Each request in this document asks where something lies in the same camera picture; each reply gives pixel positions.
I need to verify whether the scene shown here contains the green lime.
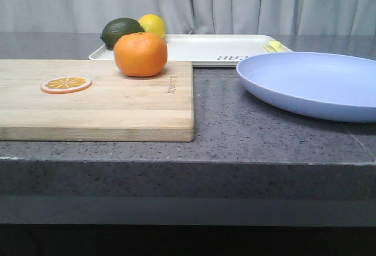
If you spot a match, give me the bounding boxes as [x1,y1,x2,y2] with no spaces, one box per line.
[100,17,145,50]

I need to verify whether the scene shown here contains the white rectangular tray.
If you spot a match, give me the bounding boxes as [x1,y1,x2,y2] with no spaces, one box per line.
[89,35,276,68]

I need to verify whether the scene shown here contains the light blue plate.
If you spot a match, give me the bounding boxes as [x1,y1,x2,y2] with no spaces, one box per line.
[236,52,375,123]

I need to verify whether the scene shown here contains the wooden cutting board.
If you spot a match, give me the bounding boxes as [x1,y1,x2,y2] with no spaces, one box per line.
[1,59,194,142]

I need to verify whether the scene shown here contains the yellow peeled banana piece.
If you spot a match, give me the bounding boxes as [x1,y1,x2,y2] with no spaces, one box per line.
[263,40,290,53]

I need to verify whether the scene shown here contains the orange slice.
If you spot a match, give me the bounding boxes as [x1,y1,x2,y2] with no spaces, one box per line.
[40,76,92,94]

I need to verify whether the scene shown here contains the whole orange fruit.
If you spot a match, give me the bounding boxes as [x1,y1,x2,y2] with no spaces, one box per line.
[113,32,167,77]

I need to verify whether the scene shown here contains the grey curtain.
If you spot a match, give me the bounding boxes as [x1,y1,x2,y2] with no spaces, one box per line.
[1,0,375,36]

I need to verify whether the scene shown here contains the yellow lemon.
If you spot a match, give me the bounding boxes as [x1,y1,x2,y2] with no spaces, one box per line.
[138,14,166,38]

